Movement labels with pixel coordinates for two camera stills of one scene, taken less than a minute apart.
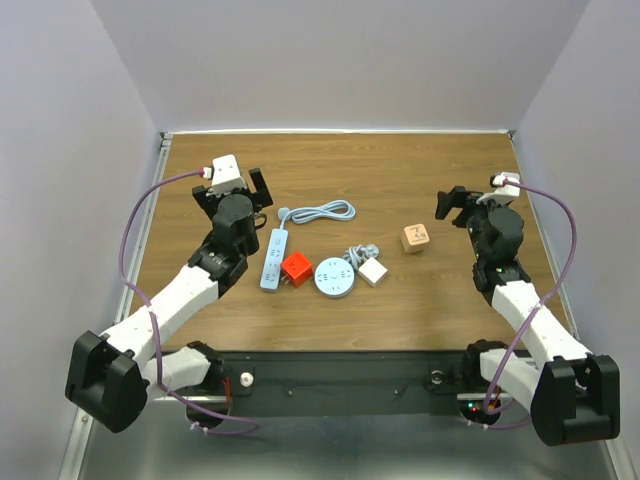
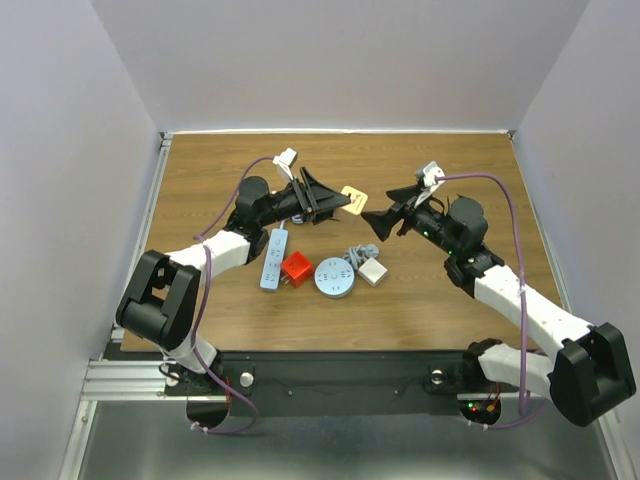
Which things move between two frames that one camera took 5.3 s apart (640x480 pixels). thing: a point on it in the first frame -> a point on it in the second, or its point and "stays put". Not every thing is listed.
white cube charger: (372, 272) stays put
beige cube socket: (415, 237) -> (358, 200)
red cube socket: (297, 269) stays put
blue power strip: (274, 256) stays put
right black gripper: (458, 197) -> (383, 223)
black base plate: (349, 383) stays put
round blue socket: (334, 277) stays put
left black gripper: (259, 198) -> (322, 199)
